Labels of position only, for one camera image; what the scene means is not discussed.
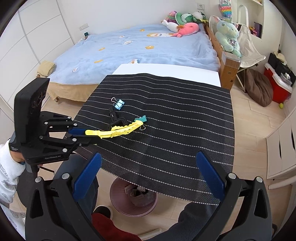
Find black hair clip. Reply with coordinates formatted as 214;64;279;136
107;107;128;131

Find blue binder clip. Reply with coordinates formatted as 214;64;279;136
111;97;125;110

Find teal binder clip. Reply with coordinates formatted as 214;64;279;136
135;115;147;131

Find white cardboard box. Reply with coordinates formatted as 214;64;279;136
124;184;148;205

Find pink trash bin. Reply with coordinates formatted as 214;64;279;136
110;178;158;217

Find person's left hand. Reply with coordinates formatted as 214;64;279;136
10;151;25;165

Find bed with blue blanket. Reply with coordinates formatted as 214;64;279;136
47;25;220;102

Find person's legs dark trousers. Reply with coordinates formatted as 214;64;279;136
53;153;223;241

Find beige folded cloth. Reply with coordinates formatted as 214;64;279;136
37;60;56;77

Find white drawer cabinet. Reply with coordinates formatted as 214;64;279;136
266;110;296;179

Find black striped table mat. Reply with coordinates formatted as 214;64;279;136
75;73;235;206

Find brown bean bag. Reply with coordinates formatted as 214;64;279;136
244;68;273;107

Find red white cooler box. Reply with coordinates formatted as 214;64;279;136
264;63;292;103

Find white seal plush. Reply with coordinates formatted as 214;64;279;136
162;20;179;33

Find wooden bed footboard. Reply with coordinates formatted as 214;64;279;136
204;24;240;90

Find black storage bag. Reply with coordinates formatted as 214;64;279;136
268;53;295;83

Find pink whale plush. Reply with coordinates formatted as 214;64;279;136
172;23;199;38

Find white folding chair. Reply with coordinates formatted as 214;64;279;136
208;15;265;90

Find green striped plush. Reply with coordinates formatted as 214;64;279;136
175;11;207;25

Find teal unicorn plush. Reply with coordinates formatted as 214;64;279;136
215;21;241;58

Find rainbow hanging bag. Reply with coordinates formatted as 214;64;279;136
218;0;232;21

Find white wall shelf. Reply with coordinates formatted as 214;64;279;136
237;0;264;39

